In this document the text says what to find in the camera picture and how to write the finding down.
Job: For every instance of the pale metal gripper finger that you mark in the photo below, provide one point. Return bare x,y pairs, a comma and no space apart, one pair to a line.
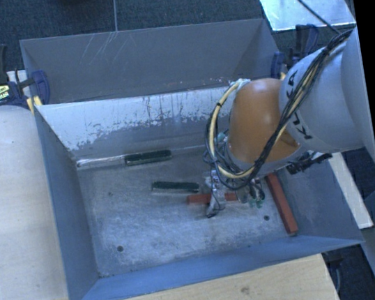
213,207
217,184

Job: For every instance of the grey metal bin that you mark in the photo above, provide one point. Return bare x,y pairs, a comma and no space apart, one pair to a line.
171,226

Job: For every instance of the pale wood board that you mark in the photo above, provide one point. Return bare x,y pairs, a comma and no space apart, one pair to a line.
16,208

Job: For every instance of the black cylinder on white bracket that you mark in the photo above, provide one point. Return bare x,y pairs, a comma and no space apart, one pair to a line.
304,163

